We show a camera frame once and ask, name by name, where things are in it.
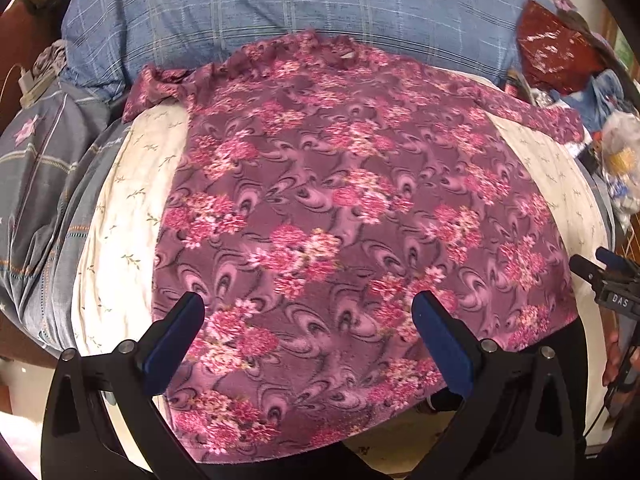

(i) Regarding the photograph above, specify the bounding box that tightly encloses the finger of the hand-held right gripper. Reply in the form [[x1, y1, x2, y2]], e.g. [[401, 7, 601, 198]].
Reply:
[[570, 254, 603, 288], [595, 247, 640, 276]]

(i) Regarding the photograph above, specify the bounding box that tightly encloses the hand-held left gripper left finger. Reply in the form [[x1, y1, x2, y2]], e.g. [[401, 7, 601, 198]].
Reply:
[[41, 291, 211, 480]]

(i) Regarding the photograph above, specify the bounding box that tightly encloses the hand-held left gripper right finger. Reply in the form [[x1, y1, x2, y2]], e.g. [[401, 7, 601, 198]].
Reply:
[[413, 290, 587, 480]]

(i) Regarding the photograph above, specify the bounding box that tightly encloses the purple floral shirt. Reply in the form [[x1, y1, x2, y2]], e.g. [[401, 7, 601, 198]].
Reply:
[[122, 30, 586, 463]]

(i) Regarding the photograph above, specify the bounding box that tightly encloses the person's right hand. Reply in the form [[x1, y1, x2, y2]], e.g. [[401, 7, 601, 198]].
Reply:
[[602, 329, 626, 388]]

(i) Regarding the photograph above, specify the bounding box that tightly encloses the clear plastic bag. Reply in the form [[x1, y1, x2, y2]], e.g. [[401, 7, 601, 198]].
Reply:
[[597, 110, 640, 231]]

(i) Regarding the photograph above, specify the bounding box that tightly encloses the cream floral bed sheet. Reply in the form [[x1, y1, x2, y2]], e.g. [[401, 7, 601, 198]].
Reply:
[[70, 80, 608, 361]]

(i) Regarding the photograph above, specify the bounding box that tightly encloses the blue printed cloth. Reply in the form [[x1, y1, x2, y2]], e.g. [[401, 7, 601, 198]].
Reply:
[[580, 67, 628, 133]]

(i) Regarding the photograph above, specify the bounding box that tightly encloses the grey embroidered quilt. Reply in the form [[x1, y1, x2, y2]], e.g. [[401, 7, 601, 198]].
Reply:
[[0, 77, 133, 353]]

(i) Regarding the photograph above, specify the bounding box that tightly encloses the red patterned cloth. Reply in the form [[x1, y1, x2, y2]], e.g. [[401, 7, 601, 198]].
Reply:
[[515, 0, 608, 96]]

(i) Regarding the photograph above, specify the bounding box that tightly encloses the white charger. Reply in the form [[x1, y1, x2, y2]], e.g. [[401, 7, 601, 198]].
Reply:
[[17, 62, 46, 106]]

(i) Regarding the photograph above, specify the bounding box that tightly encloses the brown wooden headboard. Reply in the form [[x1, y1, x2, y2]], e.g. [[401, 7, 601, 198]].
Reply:
[[0, 0, 73, 136]]

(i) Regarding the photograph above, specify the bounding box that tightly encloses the blue plaid blanket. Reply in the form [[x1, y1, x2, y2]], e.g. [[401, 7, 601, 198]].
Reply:
[[61, 0, 556, 103]]

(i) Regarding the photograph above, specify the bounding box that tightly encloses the black cable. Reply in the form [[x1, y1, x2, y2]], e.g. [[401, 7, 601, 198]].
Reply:
[[582, 385, 618, 456]]

